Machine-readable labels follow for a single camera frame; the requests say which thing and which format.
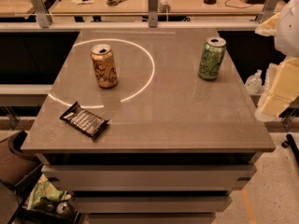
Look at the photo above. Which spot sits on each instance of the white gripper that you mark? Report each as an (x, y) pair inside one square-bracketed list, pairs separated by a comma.
[(289, 32)]

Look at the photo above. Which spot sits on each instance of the green soda can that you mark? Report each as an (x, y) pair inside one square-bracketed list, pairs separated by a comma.
[(211, 59)]

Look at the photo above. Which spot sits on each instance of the orange soda can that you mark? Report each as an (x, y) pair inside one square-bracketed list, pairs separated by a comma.
[(104, 66)]

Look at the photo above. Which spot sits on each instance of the clear sanitizer bottle left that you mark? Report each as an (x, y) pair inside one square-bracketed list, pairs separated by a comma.
[(254, 83)]

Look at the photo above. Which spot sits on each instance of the white power strip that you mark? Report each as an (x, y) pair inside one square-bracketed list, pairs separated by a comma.
[(163, 6)]

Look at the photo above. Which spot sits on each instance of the scissors on back desk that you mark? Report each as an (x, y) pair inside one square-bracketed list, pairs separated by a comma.
[(113, 3)]

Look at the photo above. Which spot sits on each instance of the black snack bar wrapper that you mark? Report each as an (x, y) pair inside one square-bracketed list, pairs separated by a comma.
[(84, 120)]

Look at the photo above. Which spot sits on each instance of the grey drawer cabinet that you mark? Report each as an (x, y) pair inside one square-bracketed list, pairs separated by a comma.
[(160, 185)]

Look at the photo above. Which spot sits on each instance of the green chip bag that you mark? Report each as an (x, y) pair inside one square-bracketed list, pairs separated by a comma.
[(45, 193)]

